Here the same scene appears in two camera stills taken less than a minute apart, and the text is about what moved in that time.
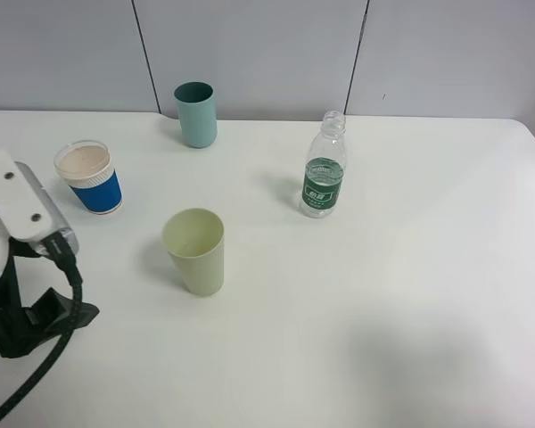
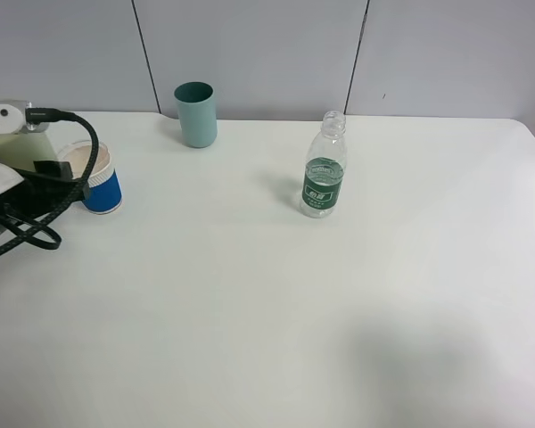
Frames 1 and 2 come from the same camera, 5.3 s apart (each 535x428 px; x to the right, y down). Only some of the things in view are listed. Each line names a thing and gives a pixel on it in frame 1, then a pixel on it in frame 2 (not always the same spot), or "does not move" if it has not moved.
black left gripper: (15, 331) to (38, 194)
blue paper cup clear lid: (86, 165) does not move
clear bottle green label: (325, 171) does not move
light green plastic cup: (194, 240) to (20, 150)
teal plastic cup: (196, 103) does not move
